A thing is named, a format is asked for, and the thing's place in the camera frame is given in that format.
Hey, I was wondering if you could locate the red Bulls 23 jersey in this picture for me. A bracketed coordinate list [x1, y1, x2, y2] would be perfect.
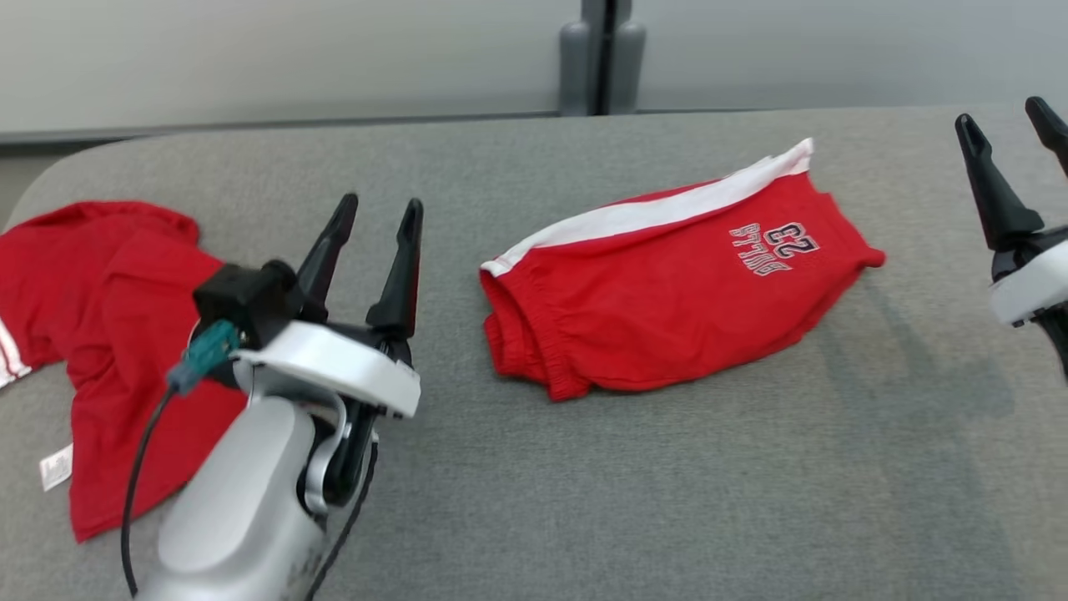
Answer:
[0, 200, 251, 544]

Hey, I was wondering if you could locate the thin black left gripper cable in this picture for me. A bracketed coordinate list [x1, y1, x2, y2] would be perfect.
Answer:
[307, 441, 381, 601]

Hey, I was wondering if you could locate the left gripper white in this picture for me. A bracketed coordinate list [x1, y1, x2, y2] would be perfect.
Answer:
[232, 194, 425, 510]

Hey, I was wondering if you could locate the grey vertical partition post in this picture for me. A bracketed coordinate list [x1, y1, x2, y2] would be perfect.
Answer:
[580, 0, 635, 115]

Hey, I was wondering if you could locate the black left camera cable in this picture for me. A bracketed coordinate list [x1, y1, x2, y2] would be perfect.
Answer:
[120, 382, 181, 598]

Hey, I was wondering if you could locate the grey cylindrical post cap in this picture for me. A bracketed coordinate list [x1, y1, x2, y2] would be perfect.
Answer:
[612, 20, 647, 114]
[558, 20, 592, 117]

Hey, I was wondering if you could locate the teal left camera cable plug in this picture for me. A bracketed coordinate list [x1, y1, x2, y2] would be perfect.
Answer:
[166, 321, 244, 395]

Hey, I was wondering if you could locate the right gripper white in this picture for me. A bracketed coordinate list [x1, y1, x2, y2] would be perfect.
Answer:
[955, 96, 1068, 328]

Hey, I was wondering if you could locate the red basketball shorts white stripe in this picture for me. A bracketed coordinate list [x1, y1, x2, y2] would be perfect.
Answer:
[479, 138, 887, 402]

